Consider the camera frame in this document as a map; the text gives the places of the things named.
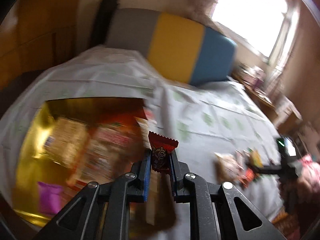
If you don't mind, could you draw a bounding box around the wicker rattan chair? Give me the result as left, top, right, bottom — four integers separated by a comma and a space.
272, 209, 301, 240

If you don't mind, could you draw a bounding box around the gold brown snack bag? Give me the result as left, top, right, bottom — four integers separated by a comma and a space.
215, 153, 240, 183

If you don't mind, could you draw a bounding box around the dark red cartoon packet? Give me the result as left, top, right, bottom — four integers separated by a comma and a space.
148, 131, 178, 174

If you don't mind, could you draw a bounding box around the large orange rice-cracker bag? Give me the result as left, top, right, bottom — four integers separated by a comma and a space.
67, 117, 150, 191

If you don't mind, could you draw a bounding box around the white green-cloud tablecloth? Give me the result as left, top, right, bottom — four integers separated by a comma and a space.
0, 45, 288, 240

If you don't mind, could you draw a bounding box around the red gold gift box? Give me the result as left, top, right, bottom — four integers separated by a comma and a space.
12, 97, 156, 227

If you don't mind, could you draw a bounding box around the black rolled mat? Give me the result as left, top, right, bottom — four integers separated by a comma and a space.
89, 0, 119, 48

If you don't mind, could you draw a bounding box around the grey yellow blue headboard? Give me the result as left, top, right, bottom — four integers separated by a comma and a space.
105, 8, 237, 86

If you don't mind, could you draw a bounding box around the beige cracker pack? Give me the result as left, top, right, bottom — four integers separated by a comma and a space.
43, 117, 88, 168

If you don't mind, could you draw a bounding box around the green yellow cracker pack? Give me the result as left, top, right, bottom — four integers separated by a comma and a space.
248, 148, 263, 168

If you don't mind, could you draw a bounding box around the red shiny snack packet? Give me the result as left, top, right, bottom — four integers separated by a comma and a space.
239, 168, 255, 188

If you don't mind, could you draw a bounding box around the purple snack packet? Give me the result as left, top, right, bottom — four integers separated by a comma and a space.
37, 181, 63, 215

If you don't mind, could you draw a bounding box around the wooden side desk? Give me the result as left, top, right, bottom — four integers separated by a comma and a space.
232, 73, 278, 122

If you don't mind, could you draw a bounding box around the person's right hand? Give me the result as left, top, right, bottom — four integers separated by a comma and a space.
297, 154, 319, 204

